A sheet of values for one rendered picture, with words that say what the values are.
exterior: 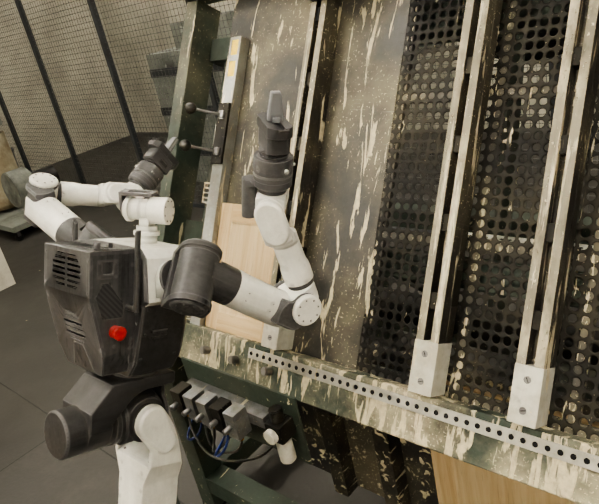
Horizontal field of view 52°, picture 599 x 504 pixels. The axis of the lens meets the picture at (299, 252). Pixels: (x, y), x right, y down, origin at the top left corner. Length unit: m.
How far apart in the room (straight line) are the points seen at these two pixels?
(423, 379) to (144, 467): 0.72
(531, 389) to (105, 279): 0.93
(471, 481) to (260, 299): 0.87
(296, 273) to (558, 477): 0.70
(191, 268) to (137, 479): 0.61
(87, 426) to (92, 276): 0.35
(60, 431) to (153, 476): 0.28
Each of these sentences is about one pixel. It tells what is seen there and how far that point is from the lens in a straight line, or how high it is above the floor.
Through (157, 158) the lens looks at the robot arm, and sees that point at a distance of 2.02.
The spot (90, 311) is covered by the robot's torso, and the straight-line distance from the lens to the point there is 1.39.
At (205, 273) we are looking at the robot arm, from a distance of 1.32.
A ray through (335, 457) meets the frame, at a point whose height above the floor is 0.38.
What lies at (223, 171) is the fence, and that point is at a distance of 2.03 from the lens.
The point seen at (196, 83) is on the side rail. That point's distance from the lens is 2.28.
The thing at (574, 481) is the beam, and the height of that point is 0.84.
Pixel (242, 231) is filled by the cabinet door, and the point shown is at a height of 1.17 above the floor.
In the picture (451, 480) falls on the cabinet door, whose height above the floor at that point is 0.44.
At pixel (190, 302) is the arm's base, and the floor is 1.29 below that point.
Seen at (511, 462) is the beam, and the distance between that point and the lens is 1.45.
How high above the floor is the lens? 1.84
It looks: 23 degrees down
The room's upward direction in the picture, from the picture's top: 13 degrees counter-clockwise
